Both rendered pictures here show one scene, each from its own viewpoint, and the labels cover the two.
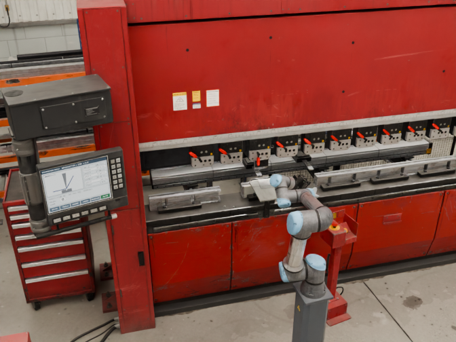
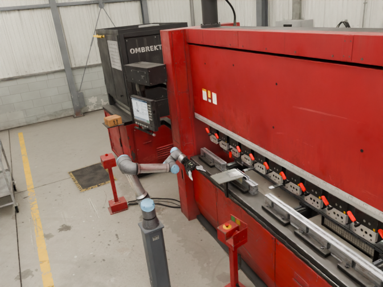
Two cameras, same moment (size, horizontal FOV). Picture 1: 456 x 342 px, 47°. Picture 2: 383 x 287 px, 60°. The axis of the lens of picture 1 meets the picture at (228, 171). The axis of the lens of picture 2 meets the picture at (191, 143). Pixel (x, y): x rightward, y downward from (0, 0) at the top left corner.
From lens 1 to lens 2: 3.83 m
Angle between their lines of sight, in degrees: 72
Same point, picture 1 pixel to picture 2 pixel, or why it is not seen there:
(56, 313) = not seen: hidden behind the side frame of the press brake
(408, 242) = not seen: outside the picture
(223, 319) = (204, 245)
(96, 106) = (143, 76)
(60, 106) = (135, 71)
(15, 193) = not seen: hidden behind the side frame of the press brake
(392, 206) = (301, 269)
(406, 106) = (324, 172)
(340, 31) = (267, 70)
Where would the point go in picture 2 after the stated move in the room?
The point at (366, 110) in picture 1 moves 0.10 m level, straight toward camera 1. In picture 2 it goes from (290, 155) to (276, 155)
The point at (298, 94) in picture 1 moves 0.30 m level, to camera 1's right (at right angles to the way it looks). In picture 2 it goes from (248, 115) to (263, 127)
